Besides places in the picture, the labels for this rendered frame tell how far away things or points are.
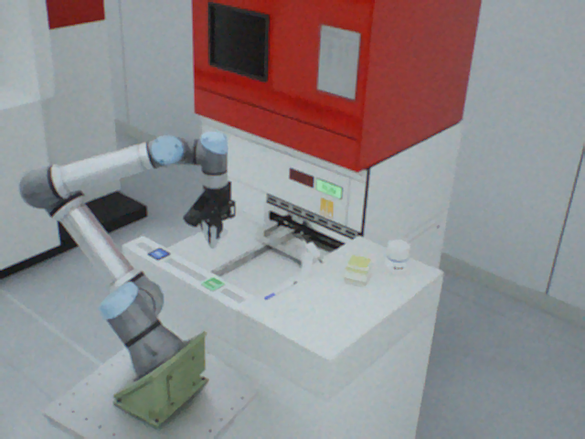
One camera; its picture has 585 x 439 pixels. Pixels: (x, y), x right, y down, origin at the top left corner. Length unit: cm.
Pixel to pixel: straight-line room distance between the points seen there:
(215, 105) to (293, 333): 108
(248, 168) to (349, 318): 93
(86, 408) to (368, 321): 83
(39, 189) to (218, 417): 78
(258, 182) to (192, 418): 112
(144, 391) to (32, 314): 203
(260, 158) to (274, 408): 100
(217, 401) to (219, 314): 30
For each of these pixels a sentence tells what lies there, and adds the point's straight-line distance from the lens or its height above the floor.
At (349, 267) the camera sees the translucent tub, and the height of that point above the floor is 103.
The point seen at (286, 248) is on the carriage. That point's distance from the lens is 256.
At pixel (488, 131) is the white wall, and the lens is 382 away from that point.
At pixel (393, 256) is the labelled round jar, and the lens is 226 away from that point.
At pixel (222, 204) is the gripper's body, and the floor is 124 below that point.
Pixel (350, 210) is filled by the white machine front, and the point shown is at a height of 105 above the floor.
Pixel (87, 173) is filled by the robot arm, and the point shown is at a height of 140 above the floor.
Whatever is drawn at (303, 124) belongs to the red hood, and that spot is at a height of 133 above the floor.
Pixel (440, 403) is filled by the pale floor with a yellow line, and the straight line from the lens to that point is 329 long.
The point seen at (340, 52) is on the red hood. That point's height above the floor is 161.
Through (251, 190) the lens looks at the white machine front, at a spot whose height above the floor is 96.
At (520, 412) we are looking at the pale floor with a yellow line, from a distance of 336.
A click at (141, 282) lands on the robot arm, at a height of 106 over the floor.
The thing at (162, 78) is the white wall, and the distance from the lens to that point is 545.
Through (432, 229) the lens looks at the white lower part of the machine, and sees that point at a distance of 303.
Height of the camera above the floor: 218
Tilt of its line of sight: 29 degrees down
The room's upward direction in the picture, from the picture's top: 3 degrees clockwise
